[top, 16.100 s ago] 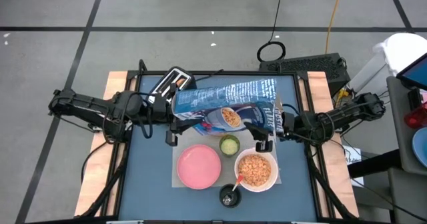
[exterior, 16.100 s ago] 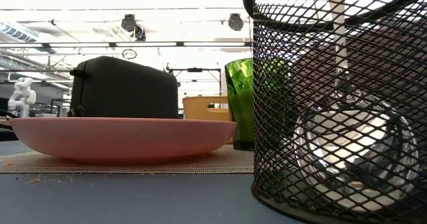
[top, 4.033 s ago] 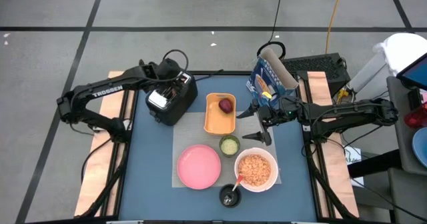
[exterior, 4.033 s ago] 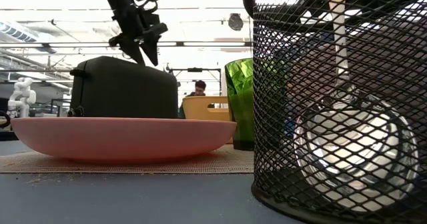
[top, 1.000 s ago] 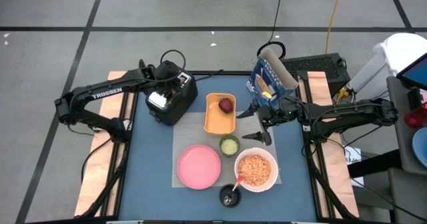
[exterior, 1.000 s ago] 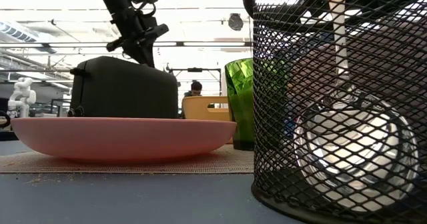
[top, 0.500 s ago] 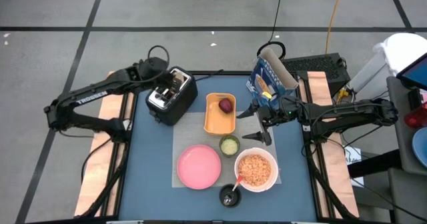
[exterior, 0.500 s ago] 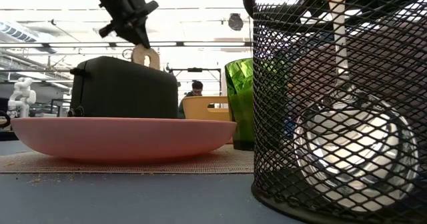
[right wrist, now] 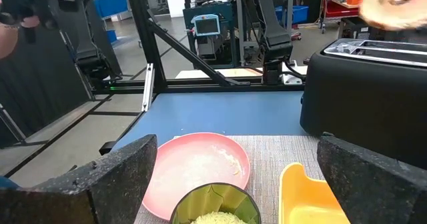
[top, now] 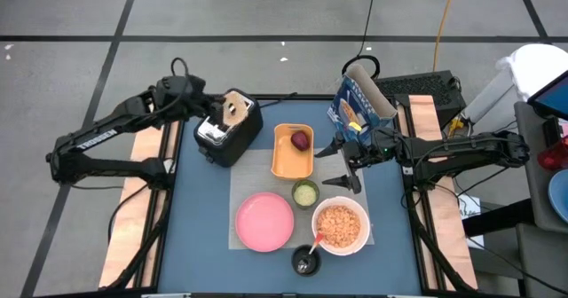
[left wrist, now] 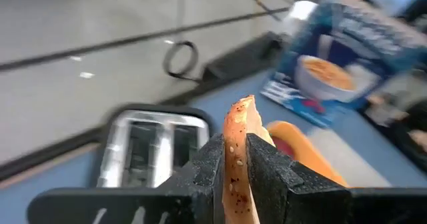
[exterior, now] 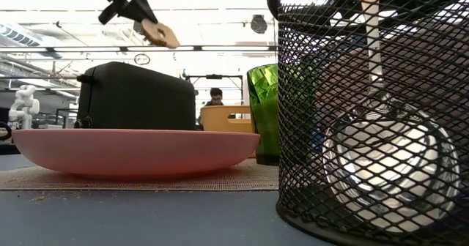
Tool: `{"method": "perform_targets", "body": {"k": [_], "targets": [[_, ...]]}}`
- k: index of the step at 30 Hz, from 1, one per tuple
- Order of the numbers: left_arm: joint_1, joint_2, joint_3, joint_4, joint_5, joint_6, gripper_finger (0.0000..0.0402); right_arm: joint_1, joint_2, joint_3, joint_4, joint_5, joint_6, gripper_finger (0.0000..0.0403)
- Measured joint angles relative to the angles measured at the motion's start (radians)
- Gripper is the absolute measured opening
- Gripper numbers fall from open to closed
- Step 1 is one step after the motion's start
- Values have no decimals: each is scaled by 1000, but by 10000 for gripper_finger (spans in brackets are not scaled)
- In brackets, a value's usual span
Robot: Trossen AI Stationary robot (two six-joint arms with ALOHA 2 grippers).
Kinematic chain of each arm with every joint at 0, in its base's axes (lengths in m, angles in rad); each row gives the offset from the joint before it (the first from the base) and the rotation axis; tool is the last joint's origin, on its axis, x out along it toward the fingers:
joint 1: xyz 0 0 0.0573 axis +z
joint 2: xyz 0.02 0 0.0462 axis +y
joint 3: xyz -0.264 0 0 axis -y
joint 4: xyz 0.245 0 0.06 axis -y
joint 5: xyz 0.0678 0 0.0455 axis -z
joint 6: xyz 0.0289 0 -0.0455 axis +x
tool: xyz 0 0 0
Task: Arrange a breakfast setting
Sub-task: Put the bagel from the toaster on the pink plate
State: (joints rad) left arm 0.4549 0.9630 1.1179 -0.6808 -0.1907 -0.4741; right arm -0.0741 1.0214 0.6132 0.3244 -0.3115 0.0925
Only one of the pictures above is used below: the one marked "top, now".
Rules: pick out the yellow plastic tray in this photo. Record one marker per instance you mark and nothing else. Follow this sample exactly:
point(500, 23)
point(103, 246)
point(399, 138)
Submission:
point(288, 165)

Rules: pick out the yellow tag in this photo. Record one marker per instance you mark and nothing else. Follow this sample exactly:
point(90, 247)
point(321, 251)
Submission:
point(355, 126)

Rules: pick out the pink plate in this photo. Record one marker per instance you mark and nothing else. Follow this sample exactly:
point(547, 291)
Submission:
point(264, 222)

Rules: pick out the corn flakes cereal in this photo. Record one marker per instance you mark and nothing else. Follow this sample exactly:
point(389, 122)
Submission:
point(339, 227)

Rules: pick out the black and silver toaster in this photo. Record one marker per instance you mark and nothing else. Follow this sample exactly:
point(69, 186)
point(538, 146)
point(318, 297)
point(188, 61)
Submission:
point(235, 143)

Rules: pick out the wooden side board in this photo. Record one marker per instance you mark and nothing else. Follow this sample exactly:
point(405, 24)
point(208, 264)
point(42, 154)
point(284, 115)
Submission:
point(426, 112)
point(128, 227)

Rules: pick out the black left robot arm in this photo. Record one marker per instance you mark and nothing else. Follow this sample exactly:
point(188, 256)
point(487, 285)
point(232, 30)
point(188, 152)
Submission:
point(97, 134)

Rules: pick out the red object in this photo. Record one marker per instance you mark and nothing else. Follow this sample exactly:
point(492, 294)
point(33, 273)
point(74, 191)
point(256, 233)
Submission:
point(552, 156)

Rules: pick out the blue frosted flakes cereal box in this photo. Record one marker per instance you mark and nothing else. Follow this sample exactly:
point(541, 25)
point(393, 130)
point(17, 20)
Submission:
point(355, 112)

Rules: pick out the yellow plug connector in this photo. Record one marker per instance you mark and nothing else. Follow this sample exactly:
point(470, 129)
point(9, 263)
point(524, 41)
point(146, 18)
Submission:
point(456, 125)

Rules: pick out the white bowl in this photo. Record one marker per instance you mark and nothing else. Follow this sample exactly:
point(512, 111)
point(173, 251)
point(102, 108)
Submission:
point(365, 225)

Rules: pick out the dark tablet screen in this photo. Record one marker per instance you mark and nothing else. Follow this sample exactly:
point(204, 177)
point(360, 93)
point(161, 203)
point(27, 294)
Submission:
point(552, 98)

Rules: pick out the blue plate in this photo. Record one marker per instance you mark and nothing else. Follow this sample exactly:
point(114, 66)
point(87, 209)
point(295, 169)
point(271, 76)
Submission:
point(560, 196)

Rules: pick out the white paper sheet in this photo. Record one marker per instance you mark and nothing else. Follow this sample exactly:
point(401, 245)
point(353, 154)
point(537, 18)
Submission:
point(470, 209)

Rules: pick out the round bread slice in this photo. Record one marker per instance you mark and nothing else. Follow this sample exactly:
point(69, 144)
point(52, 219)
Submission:
point(237, 112)

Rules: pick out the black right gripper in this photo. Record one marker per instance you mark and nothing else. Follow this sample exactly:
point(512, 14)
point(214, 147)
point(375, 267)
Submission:
point(364, 149)

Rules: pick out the black vented computer case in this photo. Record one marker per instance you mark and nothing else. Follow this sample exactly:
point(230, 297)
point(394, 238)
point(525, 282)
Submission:
point(417, 89)

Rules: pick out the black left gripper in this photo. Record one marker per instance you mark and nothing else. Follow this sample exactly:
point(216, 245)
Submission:
point(206, 105)

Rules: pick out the black cup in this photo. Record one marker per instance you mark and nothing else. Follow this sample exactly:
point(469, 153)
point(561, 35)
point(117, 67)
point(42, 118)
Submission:
point(296, 262)

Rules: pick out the grey side table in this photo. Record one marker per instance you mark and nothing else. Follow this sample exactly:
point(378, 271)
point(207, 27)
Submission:
point(541, 200)

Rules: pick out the green cup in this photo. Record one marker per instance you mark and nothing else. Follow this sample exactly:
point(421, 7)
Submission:
point(305, 194)

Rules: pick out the white lined trash bin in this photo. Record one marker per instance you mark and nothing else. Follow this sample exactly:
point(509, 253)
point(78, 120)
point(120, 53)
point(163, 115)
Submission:
point(532, 67)

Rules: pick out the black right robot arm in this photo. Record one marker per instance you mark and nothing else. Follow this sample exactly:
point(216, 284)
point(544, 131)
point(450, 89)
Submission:
point(466, 151)

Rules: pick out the dark red fruit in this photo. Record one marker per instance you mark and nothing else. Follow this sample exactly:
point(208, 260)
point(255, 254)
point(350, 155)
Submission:
point(300, 141)

